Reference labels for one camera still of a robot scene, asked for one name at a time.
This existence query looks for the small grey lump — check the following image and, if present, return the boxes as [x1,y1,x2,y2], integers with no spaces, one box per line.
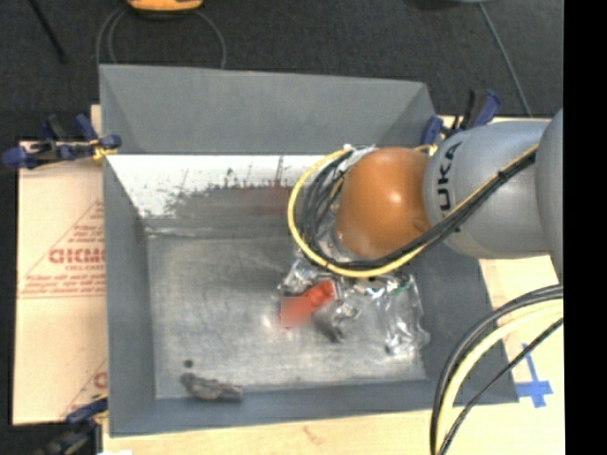
[311,302,346,344]

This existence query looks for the clear crinkled plastic packet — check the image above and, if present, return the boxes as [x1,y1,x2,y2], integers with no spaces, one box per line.
[276,255,432,358]

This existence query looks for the red block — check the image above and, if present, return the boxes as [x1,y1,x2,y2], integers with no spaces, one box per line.
[279,280,339,330]

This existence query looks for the grey metal bin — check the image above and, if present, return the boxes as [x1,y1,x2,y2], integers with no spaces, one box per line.
[98,64,519,436]

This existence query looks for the grey toy animal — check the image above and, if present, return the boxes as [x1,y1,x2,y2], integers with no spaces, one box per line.
[179,372,245,403]

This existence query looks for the brown cardboard board, red print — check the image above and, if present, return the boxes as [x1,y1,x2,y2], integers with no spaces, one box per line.
[10,139,110,427]

